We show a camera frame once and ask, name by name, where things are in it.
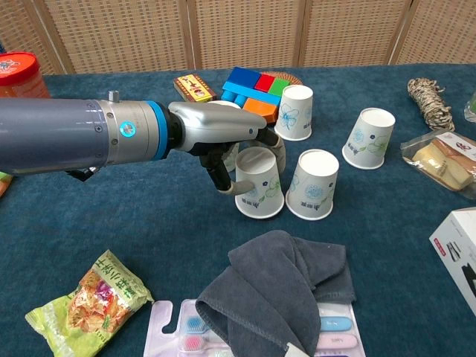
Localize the plastic wrapped cake slices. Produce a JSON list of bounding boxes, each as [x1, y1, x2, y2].
[[400, 130, 476, 202]]

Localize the light blue toy block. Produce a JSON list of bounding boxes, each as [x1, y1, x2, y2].
[[221, 81, 282, 107]]

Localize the woven bamboo folding screen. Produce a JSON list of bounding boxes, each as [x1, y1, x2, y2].
[[0, 0, 476, 75]]

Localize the white floral paper cup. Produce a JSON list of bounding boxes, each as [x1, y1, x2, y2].
[[234, 146, 286, 219], [285, 149, 340, 222], [341, 107, 396, 170], [274, 84, 315, 142]]

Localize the dark grey towel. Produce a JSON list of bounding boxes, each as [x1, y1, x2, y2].
[[195, 229, 357, 357]]

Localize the green white snack bag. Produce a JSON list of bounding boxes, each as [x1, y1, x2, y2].
[[0, 171, 15, 198]]

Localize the orange toy block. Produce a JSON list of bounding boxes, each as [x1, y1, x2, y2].
[[243, 97, 280, 126]]

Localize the red lidded snack tub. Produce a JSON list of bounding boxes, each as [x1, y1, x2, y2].
[[0, 51, 51, 100]]

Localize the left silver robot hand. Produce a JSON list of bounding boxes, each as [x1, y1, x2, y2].
[[167, 100, 289, 197]]

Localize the toothbrush blister pack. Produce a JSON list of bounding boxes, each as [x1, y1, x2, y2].
[[143, 299, 367, 357]]

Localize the white carton box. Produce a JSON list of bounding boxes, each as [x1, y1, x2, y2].
[[429, 208, 476, 312]]

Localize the stack of upright paper cups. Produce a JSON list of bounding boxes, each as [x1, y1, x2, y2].
[[211, 99, 245, 173]]

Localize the yellow-green chips bag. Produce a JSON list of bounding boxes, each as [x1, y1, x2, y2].
[[25, 248, 155, 357]]

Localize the blue felt table cover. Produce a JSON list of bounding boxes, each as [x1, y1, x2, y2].
[[0, 62, 476, 357]]

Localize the round woven coaster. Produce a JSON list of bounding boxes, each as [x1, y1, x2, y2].
[[259, 70, 303, 89]]

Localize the red toy block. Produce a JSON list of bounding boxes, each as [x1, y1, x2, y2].
[[254, 73, 277, 93]]

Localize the red yellow small box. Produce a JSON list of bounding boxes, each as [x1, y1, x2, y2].
[[173, 73, 218, 112]]

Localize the green toy block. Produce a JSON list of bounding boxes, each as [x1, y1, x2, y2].
[[268, 77, 295, 98]]

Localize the beige rope bundle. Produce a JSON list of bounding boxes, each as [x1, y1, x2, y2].
[[406, 77, 456, 132]]

